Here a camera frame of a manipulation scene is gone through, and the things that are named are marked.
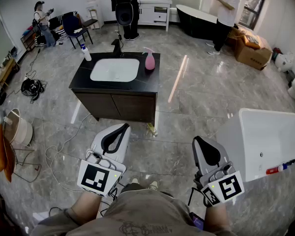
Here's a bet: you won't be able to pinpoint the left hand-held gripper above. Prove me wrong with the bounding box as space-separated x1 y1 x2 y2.
77 123 131 198

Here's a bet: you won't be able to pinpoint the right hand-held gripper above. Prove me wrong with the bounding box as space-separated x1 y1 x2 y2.
192 136 245 207

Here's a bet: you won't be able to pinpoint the pink spray bottle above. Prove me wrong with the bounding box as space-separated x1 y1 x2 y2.
142 46 156 70

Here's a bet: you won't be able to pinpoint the person's right forearm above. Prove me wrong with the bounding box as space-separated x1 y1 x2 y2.
205 202 231 232

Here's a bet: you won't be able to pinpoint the person's left forearm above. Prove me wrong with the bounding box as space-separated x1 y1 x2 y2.
70 189 103 226

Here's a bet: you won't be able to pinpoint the white pump bottle blue cap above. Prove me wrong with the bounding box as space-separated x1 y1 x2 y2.
80 44 92 61

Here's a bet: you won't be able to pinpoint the black top vanity cabinet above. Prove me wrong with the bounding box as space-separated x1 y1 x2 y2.
68 52 161 127

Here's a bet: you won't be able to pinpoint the small yellow green object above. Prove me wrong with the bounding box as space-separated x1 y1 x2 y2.
147 122 159 136

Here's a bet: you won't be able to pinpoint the person's dark shorts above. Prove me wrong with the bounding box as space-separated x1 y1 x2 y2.
118 182 174 199

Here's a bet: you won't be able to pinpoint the white rectangular tub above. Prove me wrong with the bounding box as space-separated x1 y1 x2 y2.
216 108 295 183

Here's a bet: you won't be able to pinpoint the black device purple screen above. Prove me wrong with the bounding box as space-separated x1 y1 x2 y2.
189 211 205 231

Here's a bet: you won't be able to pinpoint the person's grey printed shirt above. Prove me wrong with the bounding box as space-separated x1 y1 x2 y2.
29 189 239 236

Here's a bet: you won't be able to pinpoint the white sink basin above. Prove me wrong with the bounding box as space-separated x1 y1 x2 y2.
89 58 140 83

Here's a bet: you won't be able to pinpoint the beige round side table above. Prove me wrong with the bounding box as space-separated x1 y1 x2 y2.
2 108 34 147

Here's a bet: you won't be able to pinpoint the black faucet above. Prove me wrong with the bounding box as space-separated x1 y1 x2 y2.
111 38 125 58

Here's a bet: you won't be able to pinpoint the brown cardboard box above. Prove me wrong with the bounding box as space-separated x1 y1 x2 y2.
232 27 273 71

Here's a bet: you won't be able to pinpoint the wooden chair dark seat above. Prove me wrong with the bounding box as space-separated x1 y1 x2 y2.
82 8 99 30

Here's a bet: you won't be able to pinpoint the dark blue chair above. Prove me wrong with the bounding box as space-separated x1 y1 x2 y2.
62 15 93 49

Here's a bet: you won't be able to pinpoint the wooden bench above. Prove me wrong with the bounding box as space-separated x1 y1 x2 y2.
0 58 21 85

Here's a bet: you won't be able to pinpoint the black white striped sofa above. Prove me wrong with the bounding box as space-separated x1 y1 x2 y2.
48 10 78 44

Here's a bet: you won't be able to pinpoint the black bathtub white rim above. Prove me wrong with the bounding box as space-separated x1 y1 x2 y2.
176 4 219 39

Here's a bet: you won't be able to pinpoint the small metal rack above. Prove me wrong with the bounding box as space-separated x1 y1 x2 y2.
21 26 38 52

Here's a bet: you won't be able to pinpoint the white tall cabinet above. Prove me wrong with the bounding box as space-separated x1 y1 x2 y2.
85 0 105 30

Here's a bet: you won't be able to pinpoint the white drawer cabinet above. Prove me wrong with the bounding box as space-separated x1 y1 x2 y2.
137 0 173 32

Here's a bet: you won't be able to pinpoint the dark framed window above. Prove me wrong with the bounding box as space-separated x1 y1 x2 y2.
238 0 266 30

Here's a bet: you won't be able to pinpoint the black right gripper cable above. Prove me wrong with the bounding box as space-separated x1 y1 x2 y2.
188 187 200 206

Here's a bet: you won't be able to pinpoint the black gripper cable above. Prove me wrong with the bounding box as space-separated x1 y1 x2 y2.
99 188 118 217
188 187 200 206

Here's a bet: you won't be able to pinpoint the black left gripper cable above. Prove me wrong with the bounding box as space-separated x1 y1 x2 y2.
99 188 118 217

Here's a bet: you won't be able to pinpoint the long white floor cable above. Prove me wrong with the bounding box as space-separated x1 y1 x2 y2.
35 102 91 194

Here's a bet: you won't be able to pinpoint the black cable bundle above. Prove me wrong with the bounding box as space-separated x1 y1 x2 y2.
21 78 46 103

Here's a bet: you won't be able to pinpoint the orange wire frame chair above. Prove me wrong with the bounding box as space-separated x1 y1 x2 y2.
0 123 42 184

